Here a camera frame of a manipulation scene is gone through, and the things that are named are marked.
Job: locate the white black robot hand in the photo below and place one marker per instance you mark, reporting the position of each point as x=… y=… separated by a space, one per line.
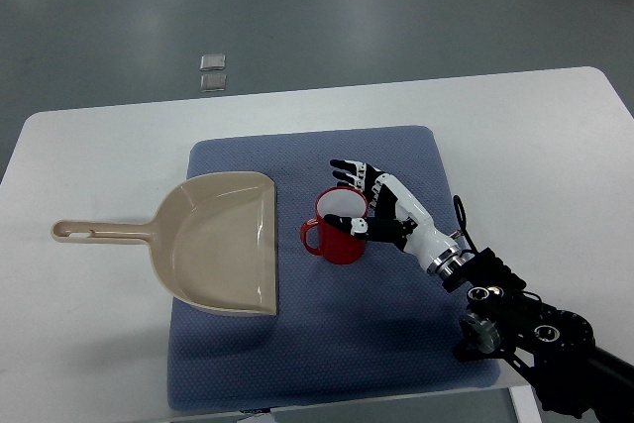
x=396 y=217

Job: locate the red mug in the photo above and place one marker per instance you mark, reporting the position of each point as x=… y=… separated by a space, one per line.
x=324 y=240

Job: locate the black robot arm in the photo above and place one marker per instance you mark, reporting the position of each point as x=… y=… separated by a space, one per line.
x=554 y=350

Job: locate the beige plastic dustpan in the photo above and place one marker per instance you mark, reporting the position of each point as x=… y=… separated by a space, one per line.
x=212 y=242

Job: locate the blue fabric mat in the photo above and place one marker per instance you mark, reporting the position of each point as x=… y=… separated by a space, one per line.
x=379 y=326

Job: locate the white table leg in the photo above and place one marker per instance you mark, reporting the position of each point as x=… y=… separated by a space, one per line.
x=524 y=404

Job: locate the upper metal floor plate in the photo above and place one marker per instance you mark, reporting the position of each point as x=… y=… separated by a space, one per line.
x=212 y=61

